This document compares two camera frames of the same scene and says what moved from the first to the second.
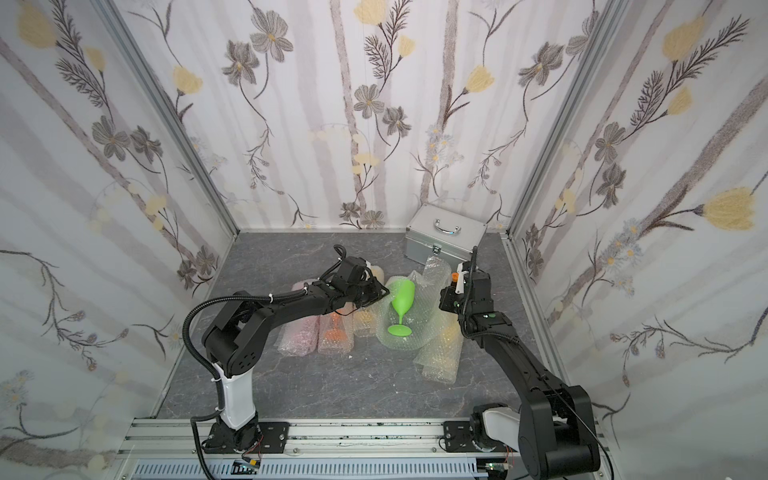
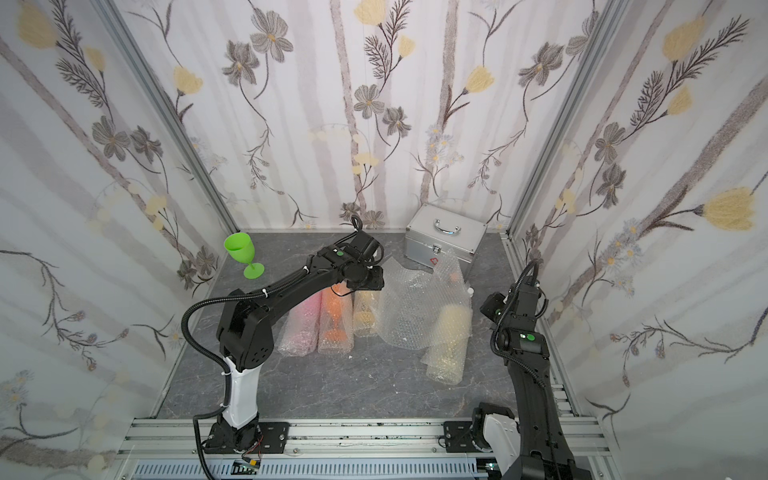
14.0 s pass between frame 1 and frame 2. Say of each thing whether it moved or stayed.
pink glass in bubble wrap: stayed
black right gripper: moved
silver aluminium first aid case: stayed
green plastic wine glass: moved
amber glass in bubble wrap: stayed
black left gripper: moved
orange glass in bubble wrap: stayed
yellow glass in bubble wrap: stayed
